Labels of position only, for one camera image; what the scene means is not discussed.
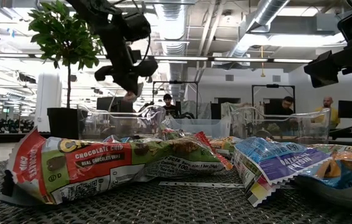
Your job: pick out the white-backed granola bar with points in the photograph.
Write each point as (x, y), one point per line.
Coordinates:
(117, 139)

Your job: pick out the green leafy plant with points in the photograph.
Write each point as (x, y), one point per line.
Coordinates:
(64, 37)

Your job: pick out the black monitor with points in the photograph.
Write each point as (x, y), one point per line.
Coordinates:
(113, 104)
(348, 109)

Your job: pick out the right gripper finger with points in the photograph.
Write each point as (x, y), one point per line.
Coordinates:
(319, 73)

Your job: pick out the grey woven placemat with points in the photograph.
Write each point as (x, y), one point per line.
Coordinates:
(163, 211)

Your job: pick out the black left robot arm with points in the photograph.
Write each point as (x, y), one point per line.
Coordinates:
(99, 17)

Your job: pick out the black metal station frame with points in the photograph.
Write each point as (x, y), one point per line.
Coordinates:
(272, 86)
(176, 82)

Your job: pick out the blue oatmeal raisin granola bar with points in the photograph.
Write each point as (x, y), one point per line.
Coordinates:
(281, 161)

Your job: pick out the long ceiling light strip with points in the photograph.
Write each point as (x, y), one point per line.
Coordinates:
(241, 59)

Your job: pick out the white label strip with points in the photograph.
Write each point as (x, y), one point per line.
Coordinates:
(201, 184)

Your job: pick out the frosted plastic bin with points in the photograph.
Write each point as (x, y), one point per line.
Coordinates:
(201, 127)

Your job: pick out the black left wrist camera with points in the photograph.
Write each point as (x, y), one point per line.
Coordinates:
(137, 26)

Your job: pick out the person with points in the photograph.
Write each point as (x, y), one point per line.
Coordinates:
(283, 107)
(334, 118)
(170, 109)

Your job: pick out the clear plastic bin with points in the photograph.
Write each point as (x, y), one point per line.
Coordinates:
(120, 123)
(288, 127)

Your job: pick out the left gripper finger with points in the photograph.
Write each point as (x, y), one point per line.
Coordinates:
(122, 81)
(133, 84)

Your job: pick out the black plant pot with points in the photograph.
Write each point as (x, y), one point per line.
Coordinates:
(62, 124)

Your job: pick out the white round column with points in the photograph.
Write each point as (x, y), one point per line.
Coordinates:
(48, 99)

